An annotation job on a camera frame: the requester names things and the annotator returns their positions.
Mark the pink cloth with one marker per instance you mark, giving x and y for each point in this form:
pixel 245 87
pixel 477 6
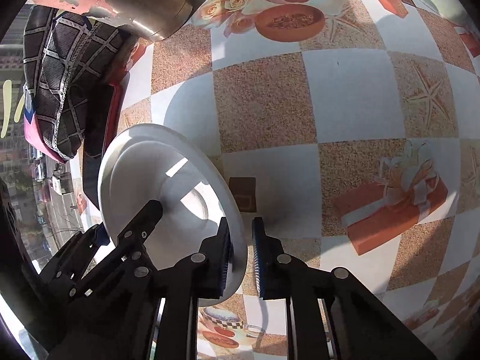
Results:
pixel 32 132

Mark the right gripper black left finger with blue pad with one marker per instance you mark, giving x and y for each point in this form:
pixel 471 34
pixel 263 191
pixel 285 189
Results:
pixel 202 275

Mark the black checkered cloth bag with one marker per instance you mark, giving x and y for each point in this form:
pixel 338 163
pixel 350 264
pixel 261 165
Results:
pixel 65 56

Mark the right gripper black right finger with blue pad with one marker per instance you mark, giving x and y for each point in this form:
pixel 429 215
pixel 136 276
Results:
pixel 329 314

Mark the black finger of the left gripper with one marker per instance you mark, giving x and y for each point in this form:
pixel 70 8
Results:
pixel 67 268
pixel 131 239

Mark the dark red smartphone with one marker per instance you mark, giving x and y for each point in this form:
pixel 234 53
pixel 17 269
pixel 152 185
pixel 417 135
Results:
pixel 102 118

